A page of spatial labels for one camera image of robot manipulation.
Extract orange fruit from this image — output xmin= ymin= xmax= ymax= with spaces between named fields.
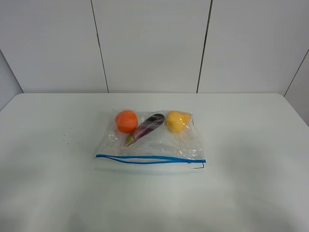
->
xmin=115 ymin=110 xmax=138 ymax=133

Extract purple eggplant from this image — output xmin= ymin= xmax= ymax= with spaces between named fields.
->
xmin=125 ymin=114 xmax=165 ymax=147

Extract yellow pear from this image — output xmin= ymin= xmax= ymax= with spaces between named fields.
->
xmin=165 ymin=111 xmax=191 ymax=133

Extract clear zip bag blue zipper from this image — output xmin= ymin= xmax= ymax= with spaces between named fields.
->
xmin=93 ymin=109 xmax=207 ymax=170

